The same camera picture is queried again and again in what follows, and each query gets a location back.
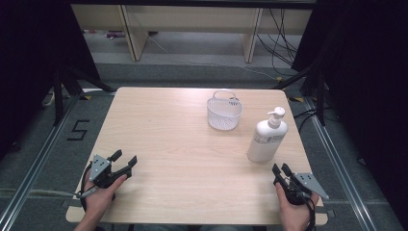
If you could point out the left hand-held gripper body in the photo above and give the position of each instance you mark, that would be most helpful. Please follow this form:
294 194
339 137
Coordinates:
100 168

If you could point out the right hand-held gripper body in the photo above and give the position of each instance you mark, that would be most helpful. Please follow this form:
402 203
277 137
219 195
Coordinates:
304 183

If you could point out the white pump bottle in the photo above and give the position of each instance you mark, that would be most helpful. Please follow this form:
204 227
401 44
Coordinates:
267 141

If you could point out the white plastic basket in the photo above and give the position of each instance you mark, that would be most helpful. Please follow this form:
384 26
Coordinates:
224 112

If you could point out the person's left hand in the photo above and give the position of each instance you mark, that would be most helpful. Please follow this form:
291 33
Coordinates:
99 202

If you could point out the person's right hand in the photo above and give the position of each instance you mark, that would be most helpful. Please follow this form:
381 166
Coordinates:
295 216

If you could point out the black metal stand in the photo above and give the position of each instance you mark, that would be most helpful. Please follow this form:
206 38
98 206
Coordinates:
58 96
320 96

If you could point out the small purple item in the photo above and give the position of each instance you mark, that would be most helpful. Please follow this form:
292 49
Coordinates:
114 34

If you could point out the black curtain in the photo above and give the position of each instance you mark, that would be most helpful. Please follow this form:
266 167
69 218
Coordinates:
369 80
29 64

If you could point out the beige wooden desk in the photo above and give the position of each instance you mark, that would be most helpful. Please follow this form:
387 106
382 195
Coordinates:
192 19

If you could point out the metal floor rail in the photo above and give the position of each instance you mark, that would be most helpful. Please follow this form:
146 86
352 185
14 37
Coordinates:
35 166
340 166

